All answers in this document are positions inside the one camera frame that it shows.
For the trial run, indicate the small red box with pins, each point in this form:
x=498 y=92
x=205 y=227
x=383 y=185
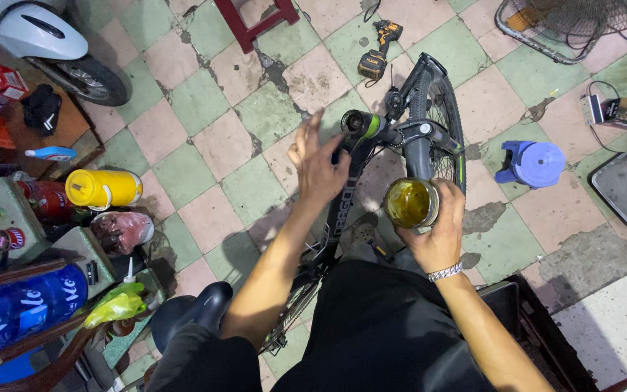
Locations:
x=7 y=81

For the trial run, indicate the brown wooden table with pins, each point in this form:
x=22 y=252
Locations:
x=77 y=128

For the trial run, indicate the metal cage floor fan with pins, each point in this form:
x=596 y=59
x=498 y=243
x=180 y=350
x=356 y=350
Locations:
x=564 y=27

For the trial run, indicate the yellow-green plastic bag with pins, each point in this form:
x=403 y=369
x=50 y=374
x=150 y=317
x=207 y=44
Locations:
x=115 y=307

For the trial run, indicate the white nozzle bottle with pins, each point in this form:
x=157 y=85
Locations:
x=129 y=272

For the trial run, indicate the blue white tube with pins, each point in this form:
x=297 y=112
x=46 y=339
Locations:
x=52 y=154

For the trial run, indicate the pink plastic bag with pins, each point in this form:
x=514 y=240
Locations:
x=120 y=231

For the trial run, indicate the black bicycle saddle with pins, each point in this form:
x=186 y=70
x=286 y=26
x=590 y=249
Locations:
x=194 y=313

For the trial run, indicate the red stool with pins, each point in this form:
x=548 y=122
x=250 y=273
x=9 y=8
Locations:
x=248 y=30

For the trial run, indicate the white scooter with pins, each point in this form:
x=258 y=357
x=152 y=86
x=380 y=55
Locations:
x=41 y=38

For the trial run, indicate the white charger box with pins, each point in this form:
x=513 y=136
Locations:
x=591 y=109

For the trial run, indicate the black cloth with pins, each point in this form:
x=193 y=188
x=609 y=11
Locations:
x=41 y=109

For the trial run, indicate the black bicycle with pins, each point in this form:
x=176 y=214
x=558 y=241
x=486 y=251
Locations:
x=346 y=201

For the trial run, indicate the person's left hand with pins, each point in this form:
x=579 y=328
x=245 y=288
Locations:
x=319 y=174

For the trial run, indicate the person's right hand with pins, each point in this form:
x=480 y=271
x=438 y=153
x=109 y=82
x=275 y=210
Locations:
x=441 y=239

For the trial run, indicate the blue plastic stool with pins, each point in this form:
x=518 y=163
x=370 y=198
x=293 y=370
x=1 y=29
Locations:
x=534 y=163

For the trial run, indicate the black plastic crate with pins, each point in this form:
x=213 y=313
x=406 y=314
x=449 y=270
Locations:
x=542 y=332

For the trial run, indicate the person's black clothing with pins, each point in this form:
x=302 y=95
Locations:
x=379 y=332

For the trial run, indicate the red bottle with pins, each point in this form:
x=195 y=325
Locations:
x=47 y=199

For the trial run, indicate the glass jar of yellow grease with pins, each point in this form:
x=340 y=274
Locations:
x=410 y=203

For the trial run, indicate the yellow plastic flask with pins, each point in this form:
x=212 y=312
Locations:
x=106 y=188

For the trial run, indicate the large blue water jug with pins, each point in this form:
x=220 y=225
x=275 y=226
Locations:
x=19 y=310

